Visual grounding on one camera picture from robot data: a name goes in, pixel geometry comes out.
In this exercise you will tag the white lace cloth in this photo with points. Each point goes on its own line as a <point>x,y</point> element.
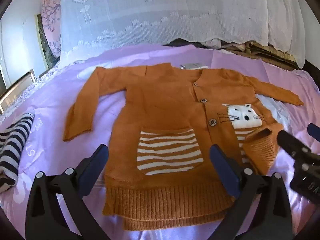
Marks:
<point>150,10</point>

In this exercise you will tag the brown wooden headboard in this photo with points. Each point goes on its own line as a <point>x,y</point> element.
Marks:
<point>275,55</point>

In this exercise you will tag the light wooden furniture edge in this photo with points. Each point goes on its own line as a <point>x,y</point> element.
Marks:
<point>20,85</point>

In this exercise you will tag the orange cat cardigan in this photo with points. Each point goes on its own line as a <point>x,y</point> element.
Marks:
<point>170,100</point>

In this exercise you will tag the pink floral pillow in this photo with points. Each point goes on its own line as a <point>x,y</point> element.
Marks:
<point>51,17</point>

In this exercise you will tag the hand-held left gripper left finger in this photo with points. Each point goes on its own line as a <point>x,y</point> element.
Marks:
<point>96,170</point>

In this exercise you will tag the dark framed panel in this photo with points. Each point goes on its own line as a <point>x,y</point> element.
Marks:
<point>45,47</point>

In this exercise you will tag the pink bed sheet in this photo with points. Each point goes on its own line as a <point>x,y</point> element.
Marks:
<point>50,105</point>

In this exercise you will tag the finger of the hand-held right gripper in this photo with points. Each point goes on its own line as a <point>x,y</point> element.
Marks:
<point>314,131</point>
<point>290,142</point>

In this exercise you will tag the pile of clothes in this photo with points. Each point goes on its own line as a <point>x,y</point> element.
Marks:
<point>225,43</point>

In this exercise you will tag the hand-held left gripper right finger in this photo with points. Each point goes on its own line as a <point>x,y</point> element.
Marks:
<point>223,170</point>

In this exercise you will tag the black white striped garment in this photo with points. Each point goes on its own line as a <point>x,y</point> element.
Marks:
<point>12,145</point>

